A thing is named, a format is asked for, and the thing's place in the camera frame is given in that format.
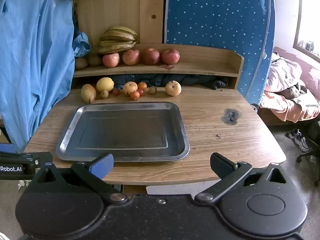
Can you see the metal tray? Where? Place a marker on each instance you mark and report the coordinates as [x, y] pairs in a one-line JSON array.
[[120, 130]]

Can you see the red apple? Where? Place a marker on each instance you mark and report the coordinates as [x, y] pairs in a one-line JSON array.
[[170, 56], [130, 57], [110, 60], [150, 56]]

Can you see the yellow spotted round fruit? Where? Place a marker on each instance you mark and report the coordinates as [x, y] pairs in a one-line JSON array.
[[173, 88]]

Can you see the blue plastic bag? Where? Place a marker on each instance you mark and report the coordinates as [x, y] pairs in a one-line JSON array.
[[81, 43]]

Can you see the banana bunch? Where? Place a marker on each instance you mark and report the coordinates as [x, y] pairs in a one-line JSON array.
[[117, 38]]

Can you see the pale quilt pile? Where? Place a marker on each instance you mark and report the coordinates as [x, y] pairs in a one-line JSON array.
[[282, 72]]

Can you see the wooden shelf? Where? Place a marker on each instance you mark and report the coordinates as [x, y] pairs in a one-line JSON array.
[[200, 60]]

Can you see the dark blue cloth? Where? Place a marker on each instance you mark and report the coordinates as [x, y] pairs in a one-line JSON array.
[[160, 80]]

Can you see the grey sneaker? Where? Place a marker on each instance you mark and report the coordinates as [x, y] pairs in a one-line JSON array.
[[303, 143], [294, 133]]

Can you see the grey garment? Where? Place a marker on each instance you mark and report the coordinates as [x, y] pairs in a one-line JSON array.
[[296, 91]]

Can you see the window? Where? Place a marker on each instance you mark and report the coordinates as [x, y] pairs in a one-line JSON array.
[[310, 17]]

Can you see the yellow-orange round fruit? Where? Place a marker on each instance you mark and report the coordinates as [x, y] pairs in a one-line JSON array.
[[130, 88]]

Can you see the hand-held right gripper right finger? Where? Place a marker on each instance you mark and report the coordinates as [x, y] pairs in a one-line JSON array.
[[221, 166]]

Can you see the pine wooden board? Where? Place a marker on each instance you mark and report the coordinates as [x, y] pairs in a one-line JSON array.
[[112, 10]]

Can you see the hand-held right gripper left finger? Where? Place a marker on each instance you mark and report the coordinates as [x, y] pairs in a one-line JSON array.
[[102, 166]]

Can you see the light blue garment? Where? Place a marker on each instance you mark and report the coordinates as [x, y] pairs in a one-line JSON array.
[[32, 55]]

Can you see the orange tomato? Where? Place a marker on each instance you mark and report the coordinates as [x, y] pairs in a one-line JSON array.
[[142, 85]]

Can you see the black office chair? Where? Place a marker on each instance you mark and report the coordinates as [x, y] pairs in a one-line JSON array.
[[308, 156]]

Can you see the small red tomato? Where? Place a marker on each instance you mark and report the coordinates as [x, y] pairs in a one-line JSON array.
[[115, 91], [141, 92]]

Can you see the small brown fruit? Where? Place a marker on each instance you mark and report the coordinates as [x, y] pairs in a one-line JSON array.
[[152, 90], [104, 94]]

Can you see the brown kiwi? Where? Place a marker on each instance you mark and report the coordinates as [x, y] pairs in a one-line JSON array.
[[81, 63], [94, 60]]

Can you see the pink blanket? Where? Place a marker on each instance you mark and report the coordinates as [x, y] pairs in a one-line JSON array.
[[287, 108]]

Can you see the yellow-brown pear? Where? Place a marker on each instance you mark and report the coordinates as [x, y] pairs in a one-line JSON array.
[[88, 93]]

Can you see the smooth yellow round fruit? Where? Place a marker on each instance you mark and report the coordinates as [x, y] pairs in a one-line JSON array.
[[105, 84]]

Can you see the orange-red tomato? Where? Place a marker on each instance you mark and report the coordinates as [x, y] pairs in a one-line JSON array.
[[135, 96]]

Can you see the blue white-dotted fabric wardrobe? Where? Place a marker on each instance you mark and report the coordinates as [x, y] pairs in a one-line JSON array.
[[212, 17]]

